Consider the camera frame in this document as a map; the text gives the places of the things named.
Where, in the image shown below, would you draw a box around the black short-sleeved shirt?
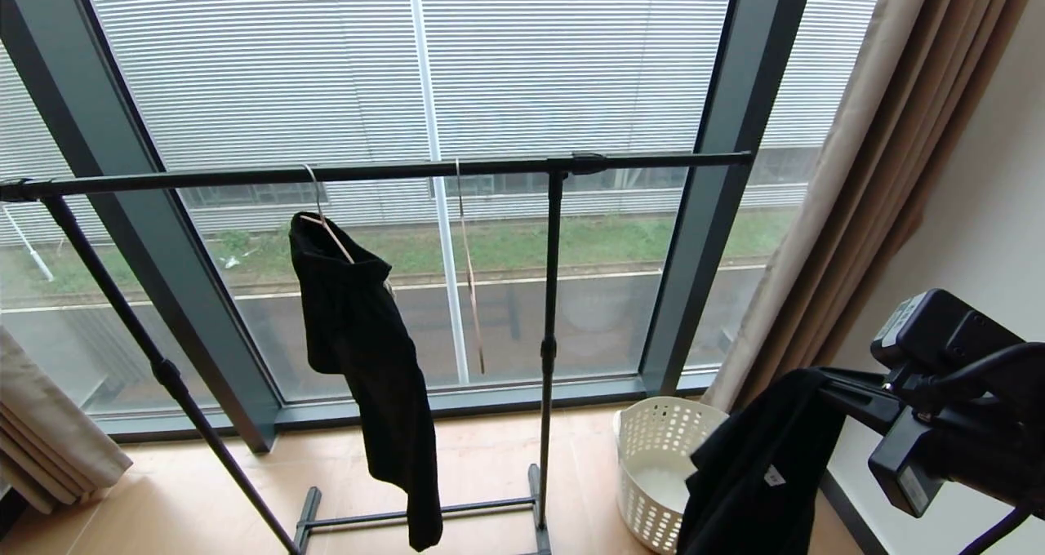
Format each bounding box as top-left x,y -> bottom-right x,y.
676,367 -> 850,555

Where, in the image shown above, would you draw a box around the white laundry basket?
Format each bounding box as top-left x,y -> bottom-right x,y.
614,397 -> 730,555

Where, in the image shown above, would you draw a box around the black cable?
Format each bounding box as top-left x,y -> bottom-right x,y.
918,341 -> 1045,555

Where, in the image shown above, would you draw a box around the window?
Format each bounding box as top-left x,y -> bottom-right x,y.
0,0 -> 891,442

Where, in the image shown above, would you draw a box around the pink clothes hanger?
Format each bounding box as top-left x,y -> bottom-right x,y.
454,159 -> 487,375
298,163 -> 357,266

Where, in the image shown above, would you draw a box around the black shorts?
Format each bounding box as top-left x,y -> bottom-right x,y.
288,211 -> 444,553

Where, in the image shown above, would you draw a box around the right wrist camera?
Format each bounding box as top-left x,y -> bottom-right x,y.
869,288 -> 1029,384

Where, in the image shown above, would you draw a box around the beige curtain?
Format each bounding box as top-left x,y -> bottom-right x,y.
0,326 -> 133,515
702,0 -> 1045,413

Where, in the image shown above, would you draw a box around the black clothes rack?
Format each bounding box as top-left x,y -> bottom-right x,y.
0,152 -> 754,555

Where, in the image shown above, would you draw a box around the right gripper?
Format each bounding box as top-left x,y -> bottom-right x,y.
816,366 -> 1045,517

